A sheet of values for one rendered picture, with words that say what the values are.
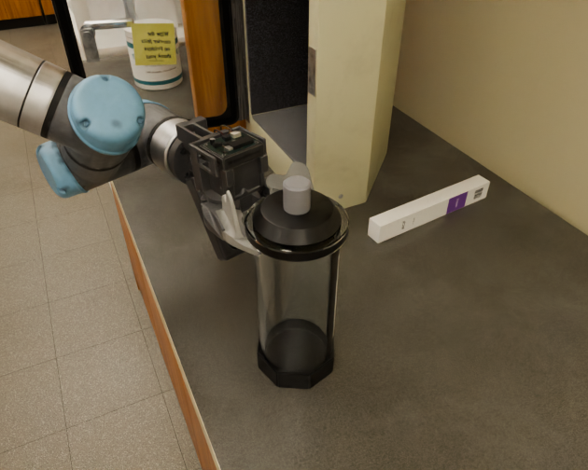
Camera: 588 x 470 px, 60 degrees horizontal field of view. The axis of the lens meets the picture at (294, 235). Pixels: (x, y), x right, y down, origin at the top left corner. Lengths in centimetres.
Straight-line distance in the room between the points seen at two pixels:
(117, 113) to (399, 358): 45
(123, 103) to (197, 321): 33
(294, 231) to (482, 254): 46
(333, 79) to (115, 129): 37
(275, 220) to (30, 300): 189
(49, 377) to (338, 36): 158
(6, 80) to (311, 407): 48
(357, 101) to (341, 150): 9
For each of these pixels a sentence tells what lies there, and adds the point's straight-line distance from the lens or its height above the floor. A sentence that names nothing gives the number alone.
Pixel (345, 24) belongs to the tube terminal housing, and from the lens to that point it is 79.
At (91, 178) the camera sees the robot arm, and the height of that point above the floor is 114.
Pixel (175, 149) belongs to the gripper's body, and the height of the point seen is 117.
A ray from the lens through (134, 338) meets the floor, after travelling 203.
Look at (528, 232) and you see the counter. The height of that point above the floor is 94.
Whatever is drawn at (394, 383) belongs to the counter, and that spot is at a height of 94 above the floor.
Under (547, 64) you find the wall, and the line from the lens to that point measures 104.
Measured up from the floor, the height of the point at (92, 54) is 117.
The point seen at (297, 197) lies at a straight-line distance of 50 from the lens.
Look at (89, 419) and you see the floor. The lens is 187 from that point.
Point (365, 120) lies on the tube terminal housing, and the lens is 87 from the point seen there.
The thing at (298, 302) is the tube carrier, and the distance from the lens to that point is 55.
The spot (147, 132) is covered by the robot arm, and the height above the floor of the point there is 117.
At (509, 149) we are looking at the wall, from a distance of 112.
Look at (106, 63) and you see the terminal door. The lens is 106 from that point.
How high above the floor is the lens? 148
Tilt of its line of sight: 38 degrees down
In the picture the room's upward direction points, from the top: straight up
